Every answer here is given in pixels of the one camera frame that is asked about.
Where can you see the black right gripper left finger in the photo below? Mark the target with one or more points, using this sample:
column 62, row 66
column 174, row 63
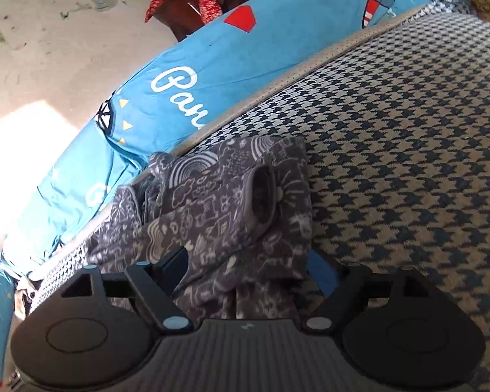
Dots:
column 148, row 288

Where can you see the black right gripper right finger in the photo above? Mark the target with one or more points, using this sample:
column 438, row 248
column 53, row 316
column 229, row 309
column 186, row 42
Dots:
column 348, row 288

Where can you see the grey patterned fleece garment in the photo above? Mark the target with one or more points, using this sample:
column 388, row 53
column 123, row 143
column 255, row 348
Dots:
column 241, row 209

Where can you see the houndstooth sofa cushion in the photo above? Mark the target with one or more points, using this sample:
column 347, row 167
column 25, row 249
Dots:
column 396, row 127

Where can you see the blue cartoon print pillow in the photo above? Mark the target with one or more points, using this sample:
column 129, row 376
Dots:
column 86, row 96

